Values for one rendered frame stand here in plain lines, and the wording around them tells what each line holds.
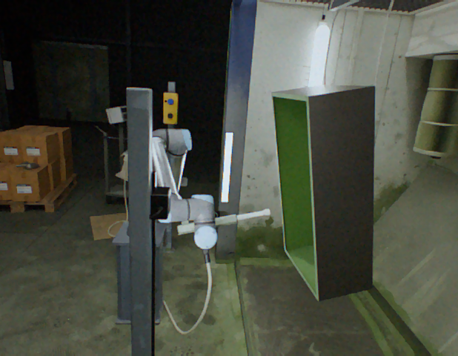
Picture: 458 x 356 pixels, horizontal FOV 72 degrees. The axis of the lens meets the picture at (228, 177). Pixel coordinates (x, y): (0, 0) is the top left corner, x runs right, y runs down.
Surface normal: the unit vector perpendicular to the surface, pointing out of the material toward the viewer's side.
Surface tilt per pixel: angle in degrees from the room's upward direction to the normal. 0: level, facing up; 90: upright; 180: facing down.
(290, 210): 90
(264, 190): 90
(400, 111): 90
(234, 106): 90
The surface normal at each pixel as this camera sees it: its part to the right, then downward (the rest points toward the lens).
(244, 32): 0.07, 0.29
